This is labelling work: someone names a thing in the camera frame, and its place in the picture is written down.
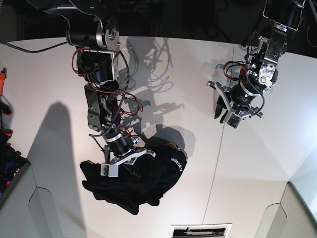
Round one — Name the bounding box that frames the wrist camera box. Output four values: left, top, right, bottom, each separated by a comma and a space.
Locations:
100, 164, 119, 178
223, 112, 242, 129

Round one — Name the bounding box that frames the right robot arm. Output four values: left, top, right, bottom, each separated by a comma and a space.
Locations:
30, 0, 155, 178

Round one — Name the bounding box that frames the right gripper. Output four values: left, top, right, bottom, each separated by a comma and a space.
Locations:
102, 145, 156, 178

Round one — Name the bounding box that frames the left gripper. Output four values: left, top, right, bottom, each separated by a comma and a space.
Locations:
207, 81, 263, 121

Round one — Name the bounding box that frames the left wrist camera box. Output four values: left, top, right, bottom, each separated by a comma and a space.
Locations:
223, 112, 242, 129

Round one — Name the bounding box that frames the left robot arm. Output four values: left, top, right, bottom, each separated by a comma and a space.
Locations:
207, 0, 305, 128

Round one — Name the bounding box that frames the grey bin with clutter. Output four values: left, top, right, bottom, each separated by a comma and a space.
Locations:
0, 133, 30, 207

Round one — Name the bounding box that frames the printed paper sheet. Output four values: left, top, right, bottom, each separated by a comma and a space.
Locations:
169, 223, 232, 238

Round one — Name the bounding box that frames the black t-shirt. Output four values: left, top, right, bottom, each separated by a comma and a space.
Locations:
80, 127, 188, 215

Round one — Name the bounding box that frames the grey right table bracket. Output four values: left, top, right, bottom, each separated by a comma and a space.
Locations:
255, 182, 317, 238

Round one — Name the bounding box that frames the red orange hand tool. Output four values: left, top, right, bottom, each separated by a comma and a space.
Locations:
0, 67, 13, 137

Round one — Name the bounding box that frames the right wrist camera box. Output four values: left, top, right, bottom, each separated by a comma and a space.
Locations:
100, 164, 119, 178

